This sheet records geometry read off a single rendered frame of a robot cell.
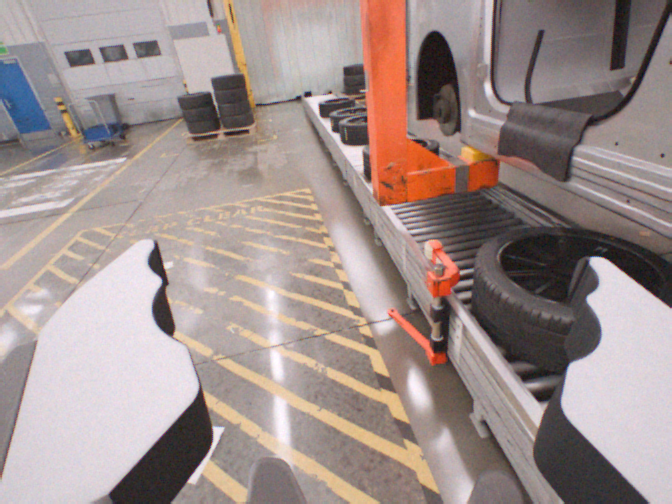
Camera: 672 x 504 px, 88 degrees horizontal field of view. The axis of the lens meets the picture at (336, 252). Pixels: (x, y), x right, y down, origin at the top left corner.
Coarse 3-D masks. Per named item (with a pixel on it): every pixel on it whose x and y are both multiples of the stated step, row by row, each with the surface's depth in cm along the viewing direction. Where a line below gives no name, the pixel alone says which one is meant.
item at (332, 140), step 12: (324, 96) 889; (336, 96) 852; (312, 108) 728; (312, 120) 677; (324, 120) 586; (324, 132) 491; (408, 132) 394; (336, 144) 386; (336, 156) 404; (348, 156) 378; (360, 156) 372
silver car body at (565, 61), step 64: (448, 0) 182; (512, 0) 158; (576, 0) 161; (640, 0) 165; (448, 64) 246; (512, 64) 170; (576, 64) 174; (640, 64) 177; (448, 128) 229; (640, 128) 97; (576, 192) 121; (640, 192) 98
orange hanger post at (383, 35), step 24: (360, 0) 154; (384, 0) 144; (384, 24) 148; (384, 48) 152; (384, 72) 157; (384, 96) 162; (384, 120) 167; (384, 144) 173; (384, 168) 179; (384, 192) 185
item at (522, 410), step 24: (384, 216) 218; (408, 240) 181; (432, 264) 159; (456, 312) 130; (456, 336) 131; (480, 336) 119; (456, 360) 137; (480, 360) 117; (504, 360) 109; (504, 384) 103; (504, 408) 106; (528, 408) 95; (528, 432) 94
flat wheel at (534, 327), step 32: (480, 256) 140; (512, 256) 141; (544, 256) 138; (576, 256) 148; (608, 256) 138; (640, 256) 128; (480, 288) 132; (512, 288) 121; (544, 288) 122; (480, 320) 136; (512, 320) 118; (544, 320) 109; (512, 352) 123; (544, 352) 114
